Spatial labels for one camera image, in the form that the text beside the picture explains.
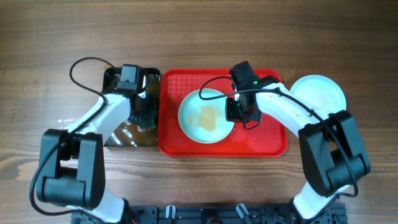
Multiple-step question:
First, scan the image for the white plate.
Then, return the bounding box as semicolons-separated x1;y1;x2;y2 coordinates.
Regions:
290;75;347;113
178;88;234;144

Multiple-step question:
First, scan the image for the green and yellow sponge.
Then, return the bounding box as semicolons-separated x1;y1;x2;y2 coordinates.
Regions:
141;118;157;129

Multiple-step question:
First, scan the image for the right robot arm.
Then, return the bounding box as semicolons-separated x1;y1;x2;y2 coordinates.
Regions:
227;75;371;223

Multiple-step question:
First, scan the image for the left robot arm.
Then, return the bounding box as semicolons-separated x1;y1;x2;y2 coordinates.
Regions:
29;93;157;223

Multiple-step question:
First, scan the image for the black water tray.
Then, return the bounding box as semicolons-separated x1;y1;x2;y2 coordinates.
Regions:
103;67;160;147

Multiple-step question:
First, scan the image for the red plastic serving tray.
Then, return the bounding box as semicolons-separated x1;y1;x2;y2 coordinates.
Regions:
157;68;287;157

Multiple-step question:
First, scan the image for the right black cable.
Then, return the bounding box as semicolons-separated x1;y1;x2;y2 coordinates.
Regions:
198;75;360;223

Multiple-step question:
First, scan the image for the black cable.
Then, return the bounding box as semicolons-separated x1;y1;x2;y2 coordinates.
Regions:
198;75;360;223
29;57;121;217

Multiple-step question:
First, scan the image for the left black cable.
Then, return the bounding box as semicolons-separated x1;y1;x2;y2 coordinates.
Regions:
29;57;121;217

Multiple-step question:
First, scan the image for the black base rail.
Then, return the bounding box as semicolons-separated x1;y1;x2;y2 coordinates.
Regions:
70;203;348;224

